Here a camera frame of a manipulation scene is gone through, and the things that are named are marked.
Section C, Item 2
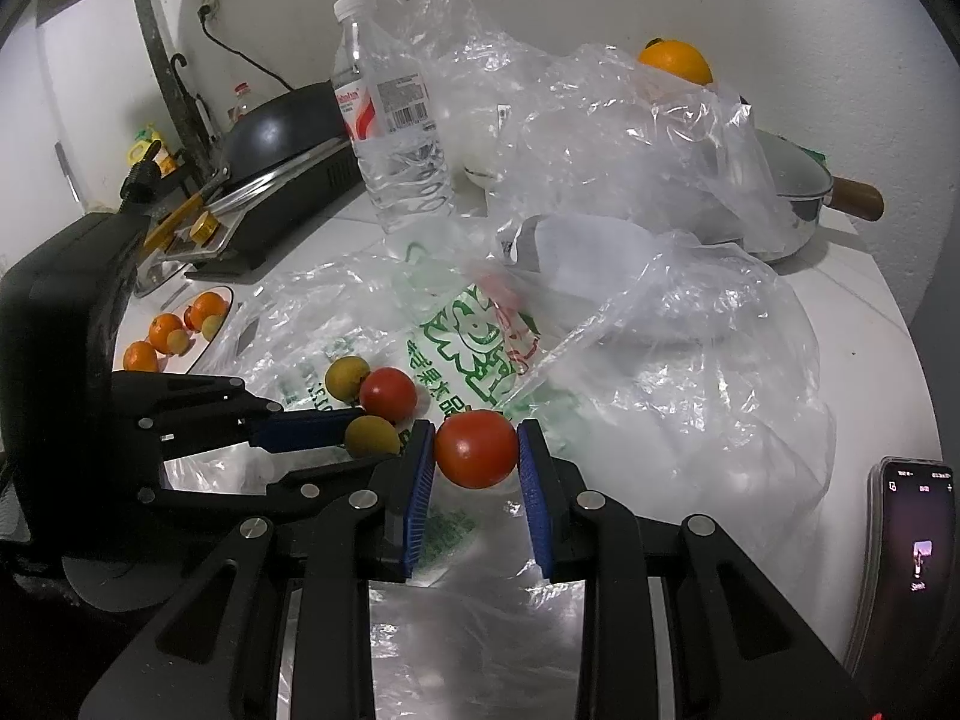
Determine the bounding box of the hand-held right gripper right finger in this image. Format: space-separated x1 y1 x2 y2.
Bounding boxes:
516 418 875 720

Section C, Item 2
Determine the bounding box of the stainless steel induction cooker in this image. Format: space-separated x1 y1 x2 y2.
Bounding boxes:
184 139 366 278

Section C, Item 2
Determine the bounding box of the black metal hook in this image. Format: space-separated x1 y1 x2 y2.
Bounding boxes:
169 52 216 145

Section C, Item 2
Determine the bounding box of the black smartphone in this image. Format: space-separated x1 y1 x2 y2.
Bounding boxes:
847 456 960 698

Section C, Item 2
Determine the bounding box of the white round plate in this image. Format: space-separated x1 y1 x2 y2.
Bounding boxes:
120 286 235 377

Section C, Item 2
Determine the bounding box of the cooking oil bottle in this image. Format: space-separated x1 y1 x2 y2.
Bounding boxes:
126 127 172 172

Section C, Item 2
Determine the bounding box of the white pot with wooden handle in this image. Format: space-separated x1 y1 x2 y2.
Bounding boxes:
750 127 886 263

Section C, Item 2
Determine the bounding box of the clear plastic water bottle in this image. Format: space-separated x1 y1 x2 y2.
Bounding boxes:
331 0 456 237

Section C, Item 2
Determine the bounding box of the medium red tomato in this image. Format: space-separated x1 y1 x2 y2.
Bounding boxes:
358 366 419 423

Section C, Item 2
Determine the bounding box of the green printed plastic bag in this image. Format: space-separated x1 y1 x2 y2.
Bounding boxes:
202 240 586 590

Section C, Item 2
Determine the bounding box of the large orange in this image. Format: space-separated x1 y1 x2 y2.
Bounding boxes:
637 39 713 87

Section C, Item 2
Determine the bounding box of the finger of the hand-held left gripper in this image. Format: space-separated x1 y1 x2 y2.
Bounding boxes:
112 371 362 457
139 452 400 518

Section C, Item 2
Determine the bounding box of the black wok with wooden handle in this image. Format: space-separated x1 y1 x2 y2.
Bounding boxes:
146 82 353 250

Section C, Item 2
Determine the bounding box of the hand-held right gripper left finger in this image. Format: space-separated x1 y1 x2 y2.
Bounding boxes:
79 420 436 720

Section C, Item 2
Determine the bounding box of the large red tomato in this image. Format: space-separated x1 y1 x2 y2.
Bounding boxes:
433 409 520 490

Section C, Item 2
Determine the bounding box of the crumpled clear plastic bag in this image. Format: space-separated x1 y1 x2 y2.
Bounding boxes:
420 0 800 263
480 229 837 567

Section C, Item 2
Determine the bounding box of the black power cable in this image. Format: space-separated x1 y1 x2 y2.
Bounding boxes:
199 11 297 92

